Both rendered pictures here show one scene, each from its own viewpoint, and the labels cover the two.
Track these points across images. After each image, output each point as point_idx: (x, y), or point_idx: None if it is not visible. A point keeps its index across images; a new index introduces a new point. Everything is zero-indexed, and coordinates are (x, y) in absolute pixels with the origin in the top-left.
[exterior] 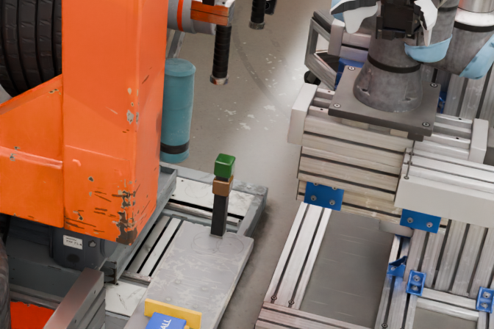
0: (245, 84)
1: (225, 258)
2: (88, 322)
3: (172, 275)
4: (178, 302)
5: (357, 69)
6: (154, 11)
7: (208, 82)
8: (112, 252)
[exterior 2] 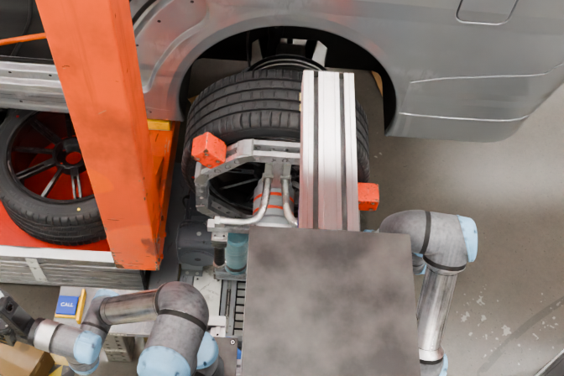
0: (533, 302)
1: (145, 323)
2: (116, 271)
3: None
4: None
5: (232, 347)
6: (119, 201)
7: (518, 272)
8: (195, 265)
